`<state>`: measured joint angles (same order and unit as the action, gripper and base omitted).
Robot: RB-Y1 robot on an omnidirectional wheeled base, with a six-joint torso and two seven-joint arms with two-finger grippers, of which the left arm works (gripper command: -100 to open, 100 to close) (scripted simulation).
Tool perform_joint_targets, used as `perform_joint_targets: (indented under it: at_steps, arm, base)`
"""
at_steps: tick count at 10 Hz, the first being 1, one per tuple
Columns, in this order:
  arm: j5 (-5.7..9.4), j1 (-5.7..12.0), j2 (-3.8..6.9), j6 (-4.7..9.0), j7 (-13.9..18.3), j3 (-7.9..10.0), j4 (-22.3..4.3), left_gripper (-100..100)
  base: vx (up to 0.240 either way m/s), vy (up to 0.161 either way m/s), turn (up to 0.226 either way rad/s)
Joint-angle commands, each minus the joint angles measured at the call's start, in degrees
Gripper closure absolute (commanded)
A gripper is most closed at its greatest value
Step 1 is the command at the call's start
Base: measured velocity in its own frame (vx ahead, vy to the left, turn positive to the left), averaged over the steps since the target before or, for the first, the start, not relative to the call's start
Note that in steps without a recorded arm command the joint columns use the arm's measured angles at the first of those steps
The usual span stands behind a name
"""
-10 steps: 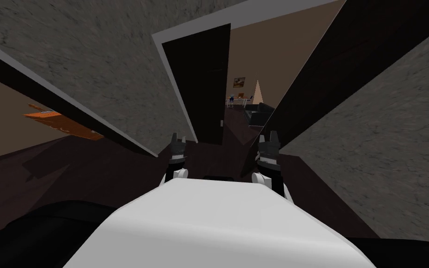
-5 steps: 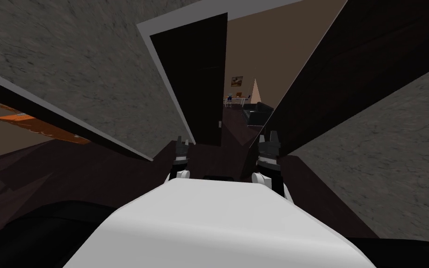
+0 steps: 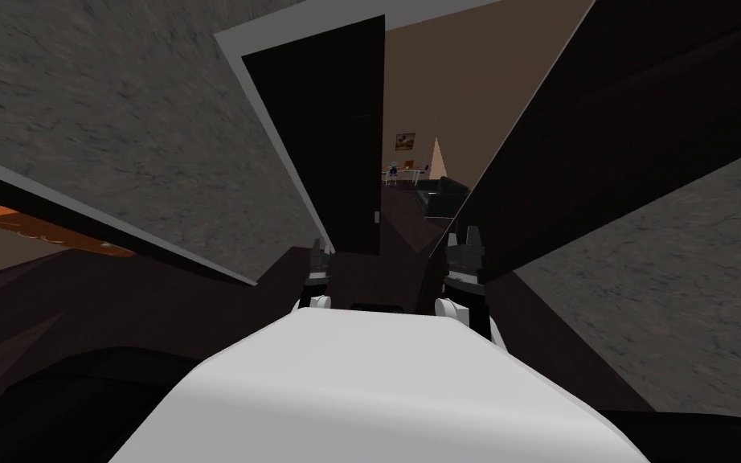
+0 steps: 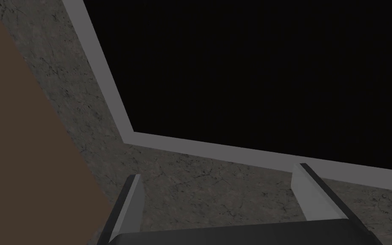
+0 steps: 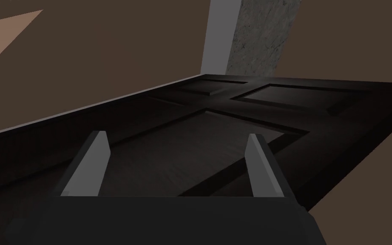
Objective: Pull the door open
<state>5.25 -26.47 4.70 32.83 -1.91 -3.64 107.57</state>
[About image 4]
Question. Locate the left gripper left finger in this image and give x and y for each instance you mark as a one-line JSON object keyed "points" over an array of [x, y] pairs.
{"points": [[129, 207]]}

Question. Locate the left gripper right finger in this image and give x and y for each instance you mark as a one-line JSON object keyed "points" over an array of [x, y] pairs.
{"points": [[313, 197]]}

